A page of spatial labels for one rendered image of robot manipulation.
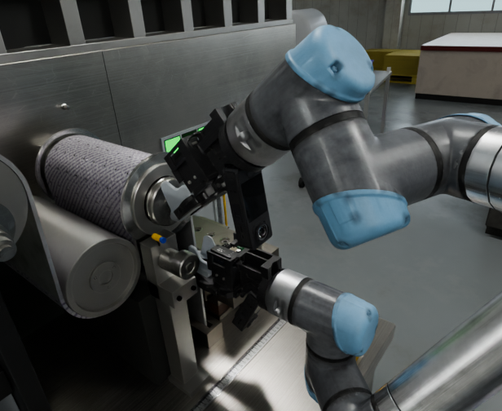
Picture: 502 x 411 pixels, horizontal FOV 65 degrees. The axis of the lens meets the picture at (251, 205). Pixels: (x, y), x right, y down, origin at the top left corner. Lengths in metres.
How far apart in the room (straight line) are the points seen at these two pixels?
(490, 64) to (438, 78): 0.68
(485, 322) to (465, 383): 0.07
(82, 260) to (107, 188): 0.12
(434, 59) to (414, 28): 2.56
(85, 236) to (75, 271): 0.05
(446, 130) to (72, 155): 0.56
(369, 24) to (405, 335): 8.06
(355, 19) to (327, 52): 9.34
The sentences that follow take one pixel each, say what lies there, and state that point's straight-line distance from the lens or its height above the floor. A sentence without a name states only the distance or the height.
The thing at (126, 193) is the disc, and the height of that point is 1.28.
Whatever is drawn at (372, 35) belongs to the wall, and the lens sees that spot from 9.57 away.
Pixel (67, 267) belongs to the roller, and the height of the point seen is 1.22.
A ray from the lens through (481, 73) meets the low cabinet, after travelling 6.75.
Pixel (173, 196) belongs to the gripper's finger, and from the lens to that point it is 0.56.
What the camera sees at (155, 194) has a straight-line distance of 0.59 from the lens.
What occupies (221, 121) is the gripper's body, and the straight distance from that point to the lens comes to 0.46.
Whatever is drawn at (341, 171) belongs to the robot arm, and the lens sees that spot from 0.34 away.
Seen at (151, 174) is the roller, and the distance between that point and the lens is 0.59.
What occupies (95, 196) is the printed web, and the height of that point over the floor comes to 1.26.
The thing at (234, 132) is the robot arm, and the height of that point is 1.39.
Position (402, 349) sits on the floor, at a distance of 2.13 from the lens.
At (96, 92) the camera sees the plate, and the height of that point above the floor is 1.36.
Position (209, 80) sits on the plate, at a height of 1.33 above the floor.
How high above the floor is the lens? 1.52
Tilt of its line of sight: 28 degrees down
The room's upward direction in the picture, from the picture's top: 3 degrees counter-clockwise
